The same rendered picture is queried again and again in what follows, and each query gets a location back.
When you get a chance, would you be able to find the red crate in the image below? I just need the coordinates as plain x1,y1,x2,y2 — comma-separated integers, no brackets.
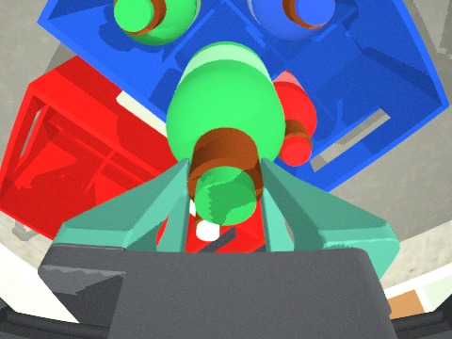
0,55,265,252

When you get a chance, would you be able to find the blue plastic bottle crate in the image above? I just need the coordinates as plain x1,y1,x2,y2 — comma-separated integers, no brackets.
37,0,449,192

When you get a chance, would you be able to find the white bottle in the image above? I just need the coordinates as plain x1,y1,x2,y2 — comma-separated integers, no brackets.
190,201,223,241

